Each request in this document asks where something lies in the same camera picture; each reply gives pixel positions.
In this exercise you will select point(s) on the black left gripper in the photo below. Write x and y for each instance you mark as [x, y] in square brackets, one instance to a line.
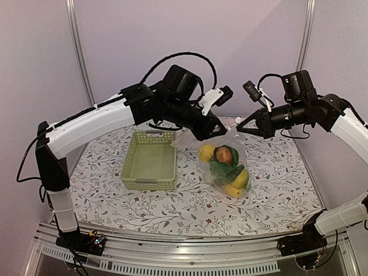
[209, 123]

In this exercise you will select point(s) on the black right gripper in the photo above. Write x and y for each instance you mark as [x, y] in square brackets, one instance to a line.
[264, 125]

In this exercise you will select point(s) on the yellow lemon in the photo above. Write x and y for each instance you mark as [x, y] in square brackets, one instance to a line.
[206, 152]

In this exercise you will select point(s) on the brown shiitake mushroom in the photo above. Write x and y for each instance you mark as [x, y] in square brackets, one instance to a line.
[224, 155]

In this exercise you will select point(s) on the clear zip top bag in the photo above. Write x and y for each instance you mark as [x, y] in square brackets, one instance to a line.
[232, 138]

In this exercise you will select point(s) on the green white bok choy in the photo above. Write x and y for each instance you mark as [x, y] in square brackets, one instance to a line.
[223, 173]

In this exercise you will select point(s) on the yellow green pear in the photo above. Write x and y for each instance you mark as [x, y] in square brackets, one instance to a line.
[241, 180]

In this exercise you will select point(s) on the orange yellow mango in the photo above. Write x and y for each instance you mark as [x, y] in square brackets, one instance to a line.
[232, 191]

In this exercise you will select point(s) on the pale green plastic basket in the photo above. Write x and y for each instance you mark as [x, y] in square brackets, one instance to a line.
[151, 161]

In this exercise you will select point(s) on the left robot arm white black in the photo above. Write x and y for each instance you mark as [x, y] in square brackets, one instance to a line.
[133, 105]

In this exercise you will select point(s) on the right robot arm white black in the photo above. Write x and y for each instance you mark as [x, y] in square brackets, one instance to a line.
[336, 116]

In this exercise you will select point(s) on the floral patterned table mat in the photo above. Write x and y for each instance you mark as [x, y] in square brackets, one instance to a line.
[282, 196]

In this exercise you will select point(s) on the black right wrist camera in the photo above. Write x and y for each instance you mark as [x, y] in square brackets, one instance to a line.
[297, 86]

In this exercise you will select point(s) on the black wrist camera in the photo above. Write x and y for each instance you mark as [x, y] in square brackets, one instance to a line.
[297, 86]
[188, 88]

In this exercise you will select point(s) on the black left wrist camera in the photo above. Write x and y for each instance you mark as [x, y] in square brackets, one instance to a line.
[188, 88]

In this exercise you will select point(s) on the right aluminium frame post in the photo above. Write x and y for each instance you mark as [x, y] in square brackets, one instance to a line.
[306, 34]

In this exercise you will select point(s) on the aluminium frame post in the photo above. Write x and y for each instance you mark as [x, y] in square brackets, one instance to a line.
[306, 34]
[76, 40]

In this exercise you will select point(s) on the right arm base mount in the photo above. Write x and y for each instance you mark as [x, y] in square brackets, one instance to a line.
[308, 240]

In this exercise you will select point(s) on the aluminium front rail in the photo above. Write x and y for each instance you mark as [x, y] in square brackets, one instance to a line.
[139, 253]

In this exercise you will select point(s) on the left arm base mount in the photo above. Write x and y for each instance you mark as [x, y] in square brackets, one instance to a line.
[92, 243]

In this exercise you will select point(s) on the left aluminium frame post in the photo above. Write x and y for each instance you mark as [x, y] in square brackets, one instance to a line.
[76, 40]

